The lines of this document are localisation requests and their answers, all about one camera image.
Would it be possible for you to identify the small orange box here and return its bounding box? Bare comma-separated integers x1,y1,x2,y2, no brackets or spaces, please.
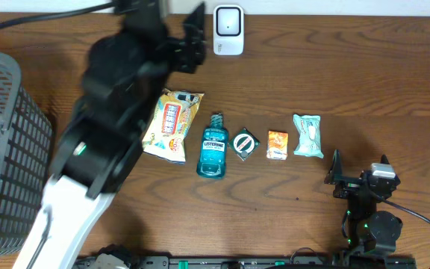
267,131,288,161

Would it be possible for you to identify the yellow snack bag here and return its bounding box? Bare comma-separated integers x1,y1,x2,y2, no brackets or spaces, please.
142,89,204,164

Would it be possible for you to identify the teal mouthwash bottle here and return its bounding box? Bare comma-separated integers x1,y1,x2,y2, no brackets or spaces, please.
196,113,228,179

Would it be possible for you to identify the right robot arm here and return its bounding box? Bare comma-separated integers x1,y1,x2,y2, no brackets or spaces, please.
325,150,402,268

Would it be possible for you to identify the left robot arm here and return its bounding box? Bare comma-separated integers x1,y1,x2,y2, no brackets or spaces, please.
15,1,206,268

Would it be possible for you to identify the white barcode scanner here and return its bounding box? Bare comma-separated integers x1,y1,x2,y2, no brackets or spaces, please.
213,4,245,56

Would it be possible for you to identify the grey plastic mesh basket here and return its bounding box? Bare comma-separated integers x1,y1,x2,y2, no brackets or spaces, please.
0,53,53,256

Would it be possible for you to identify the black right camera cable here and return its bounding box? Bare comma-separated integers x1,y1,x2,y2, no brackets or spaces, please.
364,179,430,269

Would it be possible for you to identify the black camera cable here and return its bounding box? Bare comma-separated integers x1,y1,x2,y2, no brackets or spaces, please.
364,179,430,269
0,1,121,40

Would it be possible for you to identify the black left camera cable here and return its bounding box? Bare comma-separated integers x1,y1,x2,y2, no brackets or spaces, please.
0,1,121,40

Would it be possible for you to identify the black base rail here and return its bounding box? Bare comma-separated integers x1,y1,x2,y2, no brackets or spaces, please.
72,255,417,269

